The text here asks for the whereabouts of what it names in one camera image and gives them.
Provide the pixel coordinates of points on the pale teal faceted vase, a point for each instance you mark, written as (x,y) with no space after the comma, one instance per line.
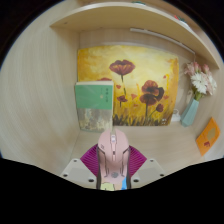
(189,114)

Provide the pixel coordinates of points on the orange-covered book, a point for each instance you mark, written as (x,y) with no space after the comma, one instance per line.
(208,136)

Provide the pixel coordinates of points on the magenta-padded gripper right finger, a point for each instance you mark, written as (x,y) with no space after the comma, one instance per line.
(146,171)

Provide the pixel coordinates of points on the pink computer mouse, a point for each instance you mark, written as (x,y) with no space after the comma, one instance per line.
(113,153)

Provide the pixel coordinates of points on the white under-shelf light bar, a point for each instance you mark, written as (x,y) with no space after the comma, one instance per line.
(160,36)

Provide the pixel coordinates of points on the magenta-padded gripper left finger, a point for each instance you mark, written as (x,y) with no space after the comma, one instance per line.
(80,171)

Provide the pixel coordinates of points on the white power strip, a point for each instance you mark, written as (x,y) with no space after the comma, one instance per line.
(175,117)

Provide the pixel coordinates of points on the white and pink flower bouquet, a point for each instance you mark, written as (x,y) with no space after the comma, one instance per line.
(201,81)

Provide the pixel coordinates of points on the green-covered book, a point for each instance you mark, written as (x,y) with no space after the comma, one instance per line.
(94,100)

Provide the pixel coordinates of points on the yellow poppy flower painting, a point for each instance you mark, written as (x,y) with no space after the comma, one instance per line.
(140,76)

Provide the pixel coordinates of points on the wooden wall shelf unit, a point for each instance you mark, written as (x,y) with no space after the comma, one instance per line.
(126,15)

